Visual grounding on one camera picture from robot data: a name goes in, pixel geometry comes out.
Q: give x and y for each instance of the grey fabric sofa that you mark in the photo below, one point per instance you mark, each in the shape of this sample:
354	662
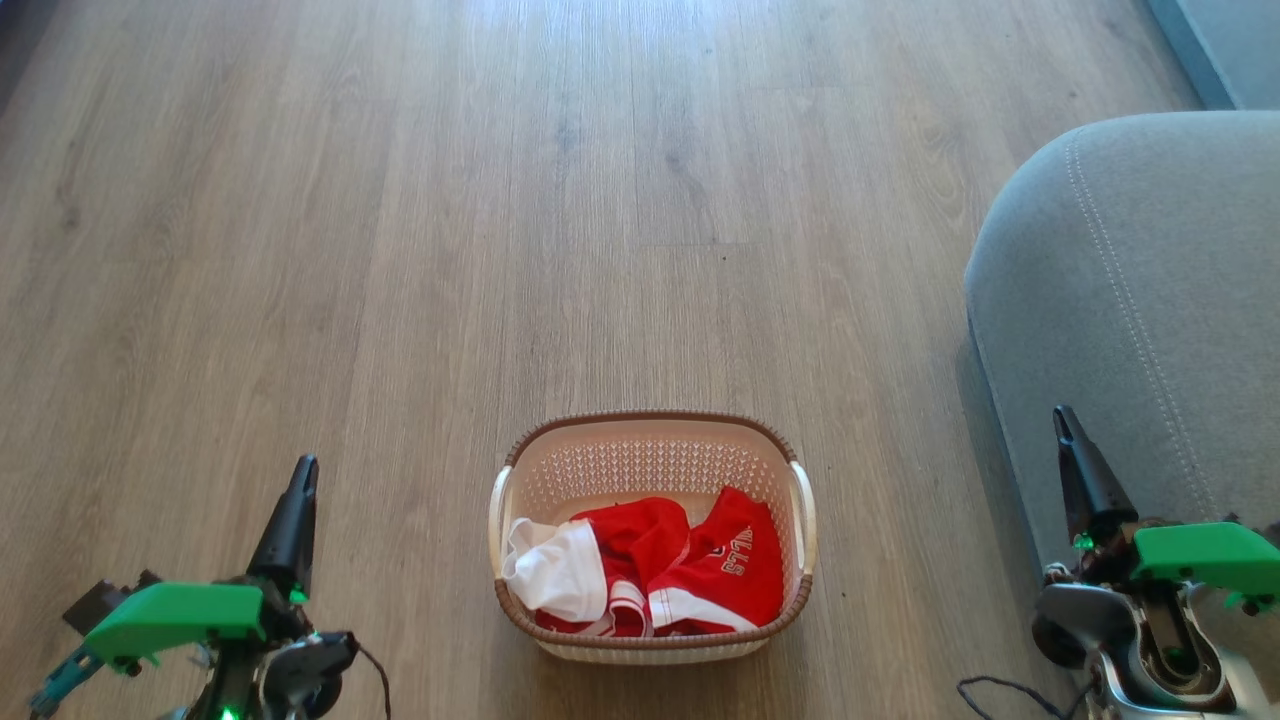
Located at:
1130	300

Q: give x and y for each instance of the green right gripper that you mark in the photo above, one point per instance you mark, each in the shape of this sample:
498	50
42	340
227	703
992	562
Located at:
1200	555

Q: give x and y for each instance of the red garment white trim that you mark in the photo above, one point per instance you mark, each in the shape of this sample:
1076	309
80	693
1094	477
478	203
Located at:
640	535

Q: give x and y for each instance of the beige plastic laundry basket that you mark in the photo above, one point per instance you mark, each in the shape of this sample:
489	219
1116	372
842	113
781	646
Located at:
650	455

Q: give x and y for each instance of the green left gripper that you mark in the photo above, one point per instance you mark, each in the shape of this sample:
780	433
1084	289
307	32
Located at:
180	612

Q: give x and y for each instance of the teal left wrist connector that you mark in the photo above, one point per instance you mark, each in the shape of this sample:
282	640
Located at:
62	682

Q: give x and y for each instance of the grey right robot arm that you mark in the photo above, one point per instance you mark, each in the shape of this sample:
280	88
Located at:
1150	650

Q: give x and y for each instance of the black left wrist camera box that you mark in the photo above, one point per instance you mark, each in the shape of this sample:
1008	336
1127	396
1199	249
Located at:
100	600

